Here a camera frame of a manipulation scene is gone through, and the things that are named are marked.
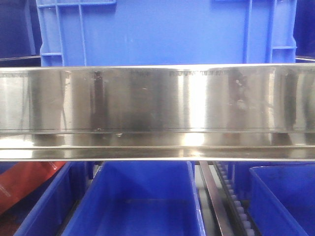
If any blue bin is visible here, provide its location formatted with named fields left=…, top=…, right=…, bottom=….
left=0, top=163, right=75, bottom=236
left=249, top=165, right=315, bottom=236
left=63, top=161, right=205, bottom=236

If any blue bin lower right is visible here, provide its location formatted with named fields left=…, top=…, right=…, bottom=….
left=249, top=165, right=315, bottom=236

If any roller track rail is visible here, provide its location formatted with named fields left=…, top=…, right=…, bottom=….
left=214, top=161, right=261, bottom=236

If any blue bin lower centre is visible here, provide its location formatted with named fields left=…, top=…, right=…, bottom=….
left=63, top=161, right=205, bottom=236

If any blue bin lower left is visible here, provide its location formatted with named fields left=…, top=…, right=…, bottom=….
left=0, top=163, right=75, bottom=236

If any steel shelf divider rail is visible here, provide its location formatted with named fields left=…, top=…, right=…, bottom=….
left=199, top=161, right=234, bottom=236

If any red bag in bin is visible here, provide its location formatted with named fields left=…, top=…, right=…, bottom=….
left=0, top=161, right=66, bottom=214

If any stainless steel shelf rail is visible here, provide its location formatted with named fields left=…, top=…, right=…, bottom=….
left=0, top=63, right=315, bottom=161

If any large blue crate upper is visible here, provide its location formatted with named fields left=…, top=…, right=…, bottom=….
left=36, top=0, right=297, bottom=66

